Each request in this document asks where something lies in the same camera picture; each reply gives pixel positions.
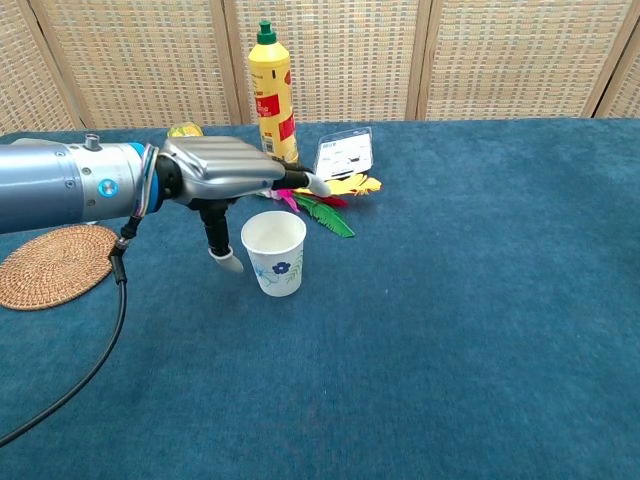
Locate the clear blister card package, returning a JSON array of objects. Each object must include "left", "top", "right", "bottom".
[{"left": 313, "top": 126, "right": 375, "bottom": 181}]

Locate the tall yellow bottle green cap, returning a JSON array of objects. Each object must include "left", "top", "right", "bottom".
[{"left": 247, "top": 19, "right": 300, "bottom": 164}]

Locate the white floral paper cup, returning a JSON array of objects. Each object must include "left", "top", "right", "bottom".
[{"left": 240, "top": 210, "right": 308, "bottom": 298}]

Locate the colourful feather shuttlecock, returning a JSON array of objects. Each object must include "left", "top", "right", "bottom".
[{"left": 257, "top": 172, "right": 383, "bottom": 239}]

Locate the tea bottle yellow cap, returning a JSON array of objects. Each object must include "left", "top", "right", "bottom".
[{"left": 166, "top": 122, "right": 205, "bottom": 139}]

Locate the round woven rattan coaster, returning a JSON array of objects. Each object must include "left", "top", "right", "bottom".
[{"left": 0, "top": 224, "right": 119, "bottom": 312}]

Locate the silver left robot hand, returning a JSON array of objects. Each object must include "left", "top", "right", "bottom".
[{"left": 155, "top": 136, "right": 332, "bottom": 274}]

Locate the woven folding screen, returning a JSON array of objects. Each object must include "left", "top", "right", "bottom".
[{"left": 0, "top": 0, "right": 640, "bottom": 136}]

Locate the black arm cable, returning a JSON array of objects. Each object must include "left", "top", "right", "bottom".
[{"left": 0, "top": 214, "right": 143, "bottom": 448}]

